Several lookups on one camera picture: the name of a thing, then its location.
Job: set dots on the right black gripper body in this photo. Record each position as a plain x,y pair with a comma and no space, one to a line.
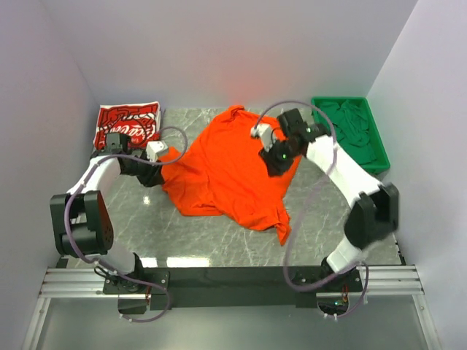
274,166

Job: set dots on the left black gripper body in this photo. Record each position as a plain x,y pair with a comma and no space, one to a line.
152,175

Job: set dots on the orange t-shirt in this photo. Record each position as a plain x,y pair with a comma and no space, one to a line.
222,173

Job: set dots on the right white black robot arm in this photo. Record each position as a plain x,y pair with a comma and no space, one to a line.
374,206

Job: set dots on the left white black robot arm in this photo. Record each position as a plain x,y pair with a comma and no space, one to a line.
82,227

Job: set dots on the red white printed folded t-shirt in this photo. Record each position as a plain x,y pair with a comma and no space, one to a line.
140,122

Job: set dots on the green t-shirt in bin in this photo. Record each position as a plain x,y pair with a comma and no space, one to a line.
352,129

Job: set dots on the green plastic bin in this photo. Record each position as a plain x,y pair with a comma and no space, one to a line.
382,163

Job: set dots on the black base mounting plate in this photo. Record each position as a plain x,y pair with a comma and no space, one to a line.
221,287

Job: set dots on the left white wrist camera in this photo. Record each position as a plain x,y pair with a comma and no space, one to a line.
156,149

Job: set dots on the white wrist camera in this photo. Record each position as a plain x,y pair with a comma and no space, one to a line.
265,134
156,149

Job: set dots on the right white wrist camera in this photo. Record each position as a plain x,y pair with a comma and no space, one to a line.
265,134

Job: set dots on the aluminium rail frame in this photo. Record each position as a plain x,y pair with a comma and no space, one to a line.
159,288

